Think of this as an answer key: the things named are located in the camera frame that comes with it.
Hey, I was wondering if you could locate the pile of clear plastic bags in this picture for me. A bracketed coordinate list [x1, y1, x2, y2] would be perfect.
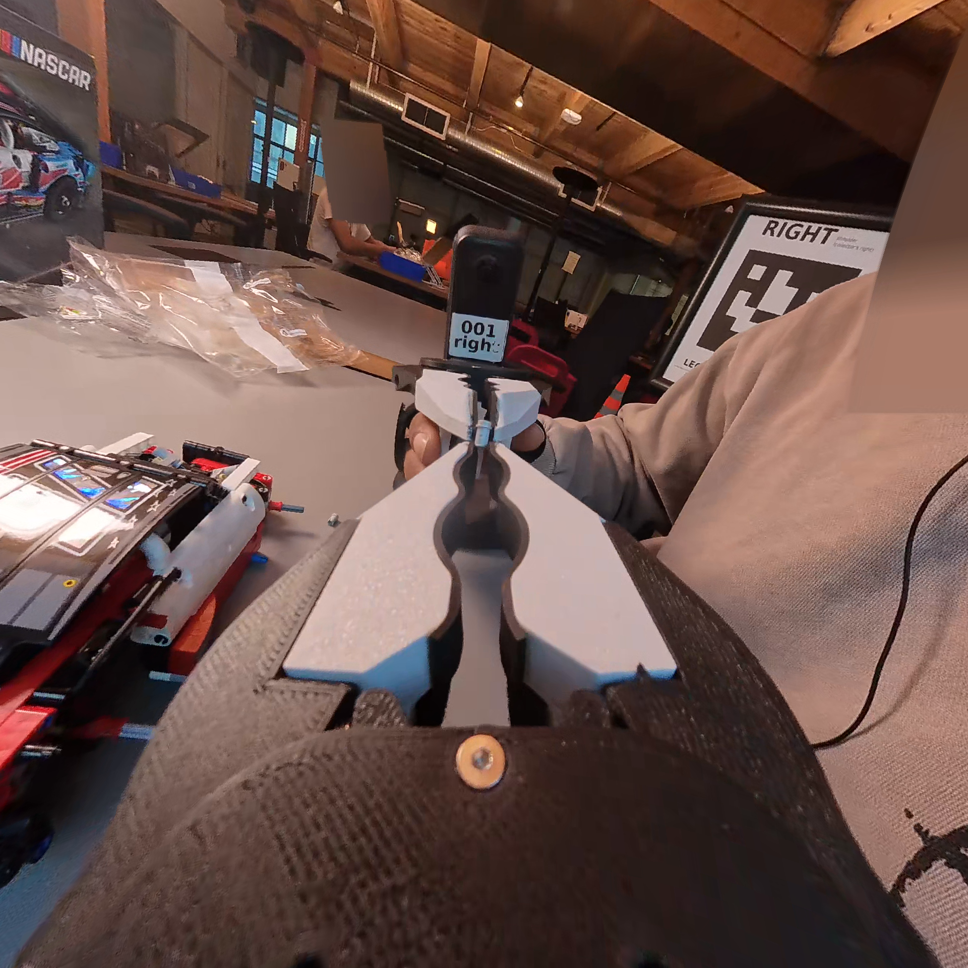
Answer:
[0, 234, 364, 379]

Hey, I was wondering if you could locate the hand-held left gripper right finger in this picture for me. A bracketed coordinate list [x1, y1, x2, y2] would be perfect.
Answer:
[486, 443, 678, 721]

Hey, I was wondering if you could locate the red plastic object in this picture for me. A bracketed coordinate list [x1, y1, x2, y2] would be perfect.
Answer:
[505, 321, 577, 394]

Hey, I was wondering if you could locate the lego race car model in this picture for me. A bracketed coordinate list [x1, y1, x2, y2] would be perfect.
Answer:
[0, 433, 304, 886]

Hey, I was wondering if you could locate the silver ceiling duct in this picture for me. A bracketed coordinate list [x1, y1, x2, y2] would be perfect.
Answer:
[348, 79, 606, 220]

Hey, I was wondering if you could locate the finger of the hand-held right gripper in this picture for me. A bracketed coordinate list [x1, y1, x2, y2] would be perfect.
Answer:
[488, 376, 548, 452]
[413, 368, 482, 455]

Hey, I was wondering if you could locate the thin black microphone cable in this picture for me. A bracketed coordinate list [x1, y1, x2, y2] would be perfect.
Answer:
[811, 452, 968, 751]

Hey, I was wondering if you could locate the white vent grille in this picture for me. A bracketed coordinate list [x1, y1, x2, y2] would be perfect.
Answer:
[401, 92, 452, 139]

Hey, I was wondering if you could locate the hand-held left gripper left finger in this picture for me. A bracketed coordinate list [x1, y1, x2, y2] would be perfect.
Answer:
[282, 443, 479, 721]

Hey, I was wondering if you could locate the black lego set box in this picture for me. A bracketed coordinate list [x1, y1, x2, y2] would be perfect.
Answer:
[0, 29, 104, 284]

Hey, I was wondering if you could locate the framed black white marker sign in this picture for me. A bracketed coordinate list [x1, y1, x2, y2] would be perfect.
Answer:
[652, 197, 895, 392]

